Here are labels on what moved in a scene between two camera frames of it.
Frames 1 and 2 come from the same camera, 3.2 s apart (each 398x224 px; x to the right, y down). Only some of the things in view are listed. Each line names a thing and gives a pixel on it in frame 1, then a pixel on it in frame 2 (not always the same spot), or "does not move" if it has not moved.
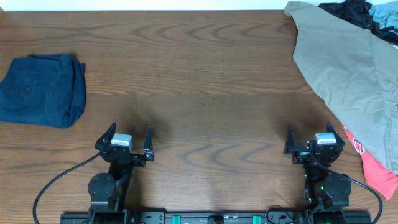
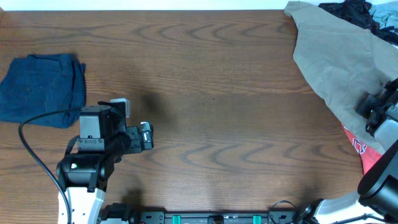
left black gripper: (126, 155) → (135, 140)
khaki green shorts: (355, 70) does not move
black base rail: (219, 217) does not move
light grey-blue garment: (385, 14) does not move
